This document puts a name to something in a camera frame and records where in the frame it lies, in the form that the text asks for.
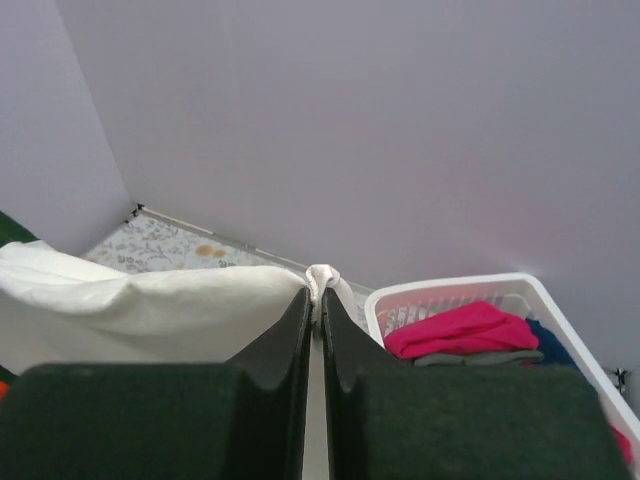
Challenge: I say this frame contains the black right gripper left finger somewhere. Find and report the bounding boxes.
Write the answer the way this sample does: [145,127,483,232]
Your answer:
[1,289,312,479]

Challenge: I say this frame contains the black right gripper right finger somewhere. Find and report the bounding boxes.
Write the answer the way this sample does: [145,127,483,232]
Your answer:
[321,292,632,479]

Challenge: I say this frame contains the white green raglan t-shirt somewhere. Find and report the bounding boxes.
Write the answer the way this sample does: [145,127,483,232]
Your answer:
[1,215,359,375]

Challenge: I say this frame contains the magenta shirt in basket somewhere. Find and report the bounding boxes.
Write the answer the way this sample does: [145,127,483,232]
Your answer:
[611,425,634,466]
[384,301,539,360]

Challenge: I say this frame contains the grey shirt in basket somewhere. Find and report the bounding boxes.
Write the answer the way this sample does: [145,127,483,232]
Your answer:
[402,350,544,367]

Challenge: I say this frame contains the navy blue shirt in basket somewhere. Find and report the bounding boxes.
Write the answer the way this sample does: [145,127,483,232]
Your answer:
[526,318,579,370]

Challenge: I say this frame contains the white plastic laundry basket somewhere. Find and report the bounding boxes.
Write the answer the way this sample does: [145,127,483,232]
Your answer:
[364,273,639,444]

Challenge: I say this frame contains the floral patterned table mat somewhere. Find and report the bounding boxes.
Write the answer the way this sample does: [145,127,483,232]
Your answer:
[84,210,368,339]

